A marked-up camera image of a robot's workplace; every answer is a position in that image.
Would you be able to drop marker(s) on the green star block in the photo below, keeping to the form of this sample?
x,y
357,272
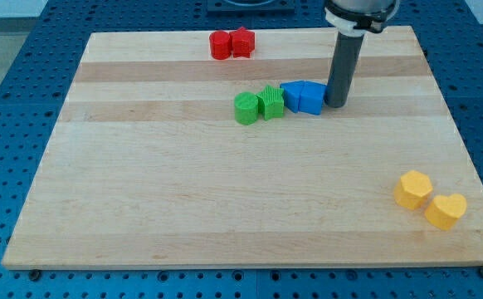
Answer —
x,y
271,102

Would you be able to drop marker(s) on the red star block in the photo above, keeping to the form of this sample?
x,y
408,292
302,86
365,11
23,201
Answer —
x,y
243,42

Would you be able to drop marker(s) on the green cylinder block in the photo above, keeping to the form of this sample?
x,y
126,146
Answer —
x,y
246,108

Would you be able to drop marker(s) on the blue pentagon block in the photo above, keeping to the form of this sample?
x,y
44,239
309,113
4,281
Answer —
x,y
312,97

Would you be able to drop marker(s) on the wooden board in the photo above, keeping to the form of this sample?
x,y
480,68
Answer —
x,y
146,167

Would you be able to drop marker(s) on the red cylinder block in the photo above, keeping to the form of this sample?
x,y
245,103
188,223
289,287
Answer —
x,y
220,45

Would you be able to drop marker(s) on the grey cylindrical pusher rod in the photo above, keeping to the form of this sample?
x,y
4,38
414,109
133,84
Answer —
x,y
344,62

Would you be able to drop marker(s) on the yellow hexagon block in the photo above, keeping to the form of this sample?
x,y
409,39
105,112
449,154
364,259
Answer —
x,y
412,190

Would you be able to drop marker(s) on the yellow heart block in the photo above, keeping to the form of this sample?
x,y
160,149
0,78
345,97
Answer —
x,y
444,211

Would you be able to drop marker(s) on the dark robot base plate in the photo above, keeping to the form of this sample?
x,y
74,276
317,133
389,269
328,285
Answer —
x,y
217,6

